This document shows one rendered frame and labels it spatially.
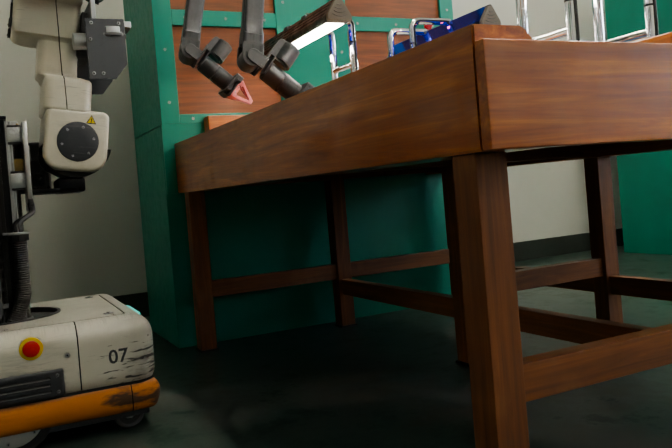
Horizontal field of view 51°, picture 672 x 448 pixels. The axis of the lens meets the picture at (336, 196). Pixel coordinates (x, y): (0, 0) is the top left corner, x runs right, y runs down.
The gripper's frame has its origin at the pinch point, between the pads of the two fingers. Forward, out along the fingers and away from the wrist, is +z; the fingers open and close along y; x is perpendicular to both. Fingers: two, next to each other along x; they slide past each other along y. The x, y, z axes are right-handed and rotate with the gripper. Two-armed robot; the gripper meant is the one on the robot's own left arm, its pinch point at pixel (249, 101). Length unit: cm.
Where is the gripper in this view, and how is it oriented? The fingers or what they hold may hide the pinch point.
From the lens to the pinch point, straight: 237.1
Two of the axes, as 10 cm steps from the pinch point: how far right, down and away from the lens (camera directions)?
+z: 7.3, 5.9, 3.4
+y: -4.4, 0.4, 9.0
